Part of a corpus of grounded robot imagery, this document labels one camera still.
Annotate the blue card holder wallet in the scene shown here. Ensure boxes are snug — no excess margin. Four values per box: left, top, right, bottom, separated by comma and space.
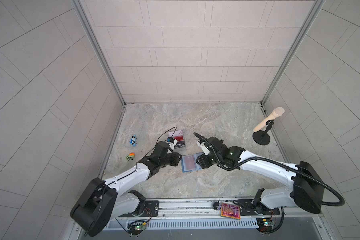
181, 153, 204, 173

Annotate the red VIP card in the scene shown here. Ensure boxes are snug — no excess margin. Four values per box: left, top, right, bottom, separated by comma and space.
183, 155, 196, 171

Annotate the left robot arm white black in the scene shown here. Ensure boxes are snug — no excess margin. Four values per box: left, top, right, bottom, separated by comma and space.
70, 142, 183, 237

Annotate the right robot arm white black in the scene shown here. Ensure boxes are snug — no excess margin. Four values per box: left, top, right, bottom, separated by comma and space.
194, 133, 345, 215

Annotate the pink orange patterned card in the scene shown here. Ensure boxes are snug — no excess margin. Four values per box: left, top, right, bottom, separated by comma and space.
221, 203, 241, 220

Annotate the green orange toy car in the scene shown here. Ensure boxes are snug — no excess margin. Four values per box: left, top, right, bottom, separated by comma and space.
126, 153, 135, 161

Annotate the blue toy car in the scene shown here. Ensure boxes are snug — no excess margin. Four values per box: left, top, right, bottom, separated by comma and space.
130, 135, 137, 147

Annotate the beige microphone on stand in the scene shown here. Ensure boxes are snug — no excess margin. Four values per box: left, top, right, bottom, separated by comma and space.
253, 107, 285, 146

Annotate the small black knob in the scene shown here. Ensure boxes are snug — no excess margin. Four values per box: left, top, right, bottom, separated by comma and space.
213, 200, 221, 211

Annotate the left green circuit board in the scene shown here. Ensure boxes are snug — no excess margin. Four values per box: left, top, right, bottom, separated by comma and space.
127, 221, 148, 236

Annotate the green circuit board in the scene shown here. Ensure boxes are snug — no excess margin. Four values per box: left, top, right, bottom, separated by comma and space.
127, 221, 148, 236
256, 218, 275, 232

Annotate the right green circuit board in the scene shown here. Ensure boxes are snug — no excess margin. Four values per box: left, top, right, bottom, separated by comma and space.
256, 218, 275, 232

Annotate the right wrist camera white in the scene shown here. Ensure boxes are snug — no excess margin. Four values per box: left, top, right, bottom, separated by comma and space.
197, 141, 210, 156

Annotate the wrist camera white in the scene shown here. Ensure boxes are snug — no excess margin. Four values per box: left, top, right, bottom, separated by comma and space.
197, 141, 210, 156
167, 137, 177, 154

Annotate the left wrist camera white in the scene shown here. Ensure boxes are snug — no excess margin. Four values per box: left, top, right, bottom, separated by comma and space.
167, 137, 177, 154

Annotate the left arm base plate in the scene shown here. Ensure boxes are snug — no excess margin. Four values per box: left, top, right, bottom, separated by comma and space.
120, 201, 160, 218

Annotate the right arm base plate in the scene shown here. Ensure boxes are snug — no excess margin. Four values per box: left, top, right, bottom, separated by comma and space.
233, 199, 281, 216

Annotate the black corrugated cable conduit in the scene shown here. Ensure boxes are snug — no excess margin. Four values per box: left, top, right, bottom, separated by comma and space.
193, 132, 346, 235

